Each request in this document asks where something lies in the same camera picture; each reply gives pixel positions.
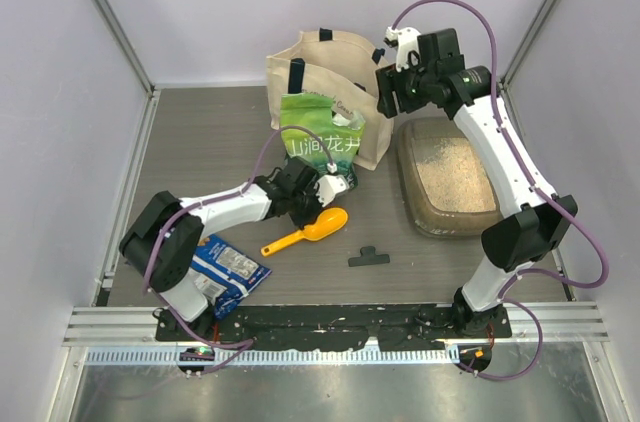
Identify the grey litter box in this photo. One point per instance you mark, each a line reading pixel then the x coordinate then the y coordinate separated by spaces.
pixel 425 218

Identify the blue Doritos chip bag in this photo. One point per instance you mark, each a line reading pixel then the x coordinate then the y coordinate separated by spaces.
pixel 224 275

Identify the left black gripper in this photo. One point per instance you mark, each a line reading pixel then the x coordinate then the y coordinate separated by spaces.
pixel 303 221

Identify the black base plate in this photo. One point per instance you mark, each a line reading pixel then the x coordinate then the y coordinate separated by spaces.
pixel 338 328

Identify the black bag clip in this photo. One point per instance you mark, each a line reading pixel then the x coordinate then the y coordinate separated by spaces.
pixel 368 257

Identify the yellow plastic scoop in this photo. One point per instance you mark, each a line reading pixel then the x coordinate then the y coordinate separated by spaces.
pixel 327 223

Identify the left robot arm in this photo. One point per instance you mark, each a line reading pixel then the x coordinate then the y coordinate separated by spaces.
pixel 162 243

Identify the clean litter granules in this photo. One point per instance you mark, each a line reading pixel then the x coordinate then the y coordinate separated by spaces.
pixel 453 177

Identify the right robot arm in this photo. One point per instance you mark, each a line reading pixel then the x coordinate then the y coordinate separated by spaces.
pixel 430 68

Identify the beige canvas tote bag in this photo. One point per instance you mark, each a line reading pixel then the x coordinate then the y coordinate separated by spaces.
pixel 341 66

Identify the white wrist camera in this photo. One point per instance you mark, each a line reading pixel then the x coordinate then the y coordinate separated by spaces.
pixel 330 186
pixel 405 42

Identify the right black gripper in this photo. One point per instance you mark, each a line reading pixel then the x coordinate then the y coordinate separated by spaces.
pixel 389 81

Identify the green cat litter bag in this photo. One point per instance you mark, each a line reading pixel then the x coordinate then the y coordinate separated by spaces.
pixel 341 133

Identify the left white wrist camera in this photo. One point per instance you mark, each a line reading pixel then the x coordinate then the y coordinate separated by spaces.
pixel 330 186

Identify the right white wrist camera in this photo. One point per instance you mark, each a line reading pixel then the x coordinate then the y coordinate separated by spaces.
pixel 405 42

